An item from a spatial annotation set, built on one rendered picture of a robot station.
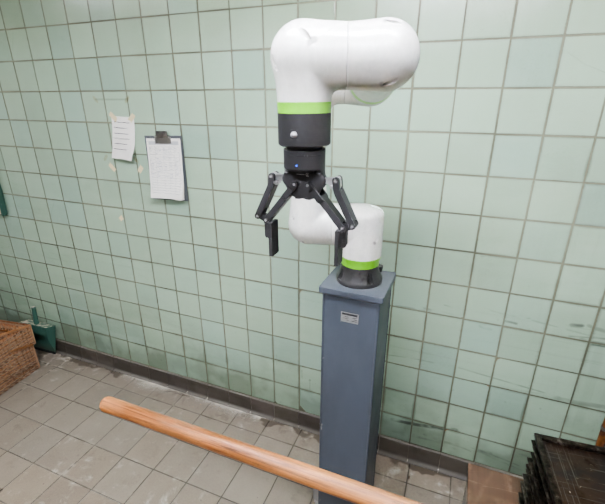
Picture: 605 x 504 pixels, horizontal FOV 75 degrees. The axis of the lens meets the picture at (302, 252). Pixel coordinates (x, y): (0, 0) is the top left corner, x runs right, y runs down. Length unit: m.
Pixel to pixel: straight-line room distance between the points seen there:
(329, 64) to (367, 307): 0.78
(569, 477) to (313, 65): 1.16
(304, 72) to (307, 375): 1.79
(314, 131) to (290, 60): 0.11
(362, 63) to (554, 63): 1.07
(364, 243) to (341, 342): 0.35
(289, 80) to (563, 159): 1.19
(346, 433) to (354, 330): 0.43
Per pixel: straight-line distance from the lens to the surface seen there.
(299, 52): 0.67
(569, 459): 1.40
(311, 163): 0.69
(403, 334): 1.93
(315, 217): 1.18
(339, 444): 1.62
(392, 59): 0.67
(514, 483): 1.65
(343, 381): 1.42
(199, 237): 2.16
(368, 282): 1.26
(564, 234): 1.74
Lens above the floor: 1.75
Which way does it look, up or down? 21 degrees down
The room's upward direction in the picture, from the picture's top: straight up
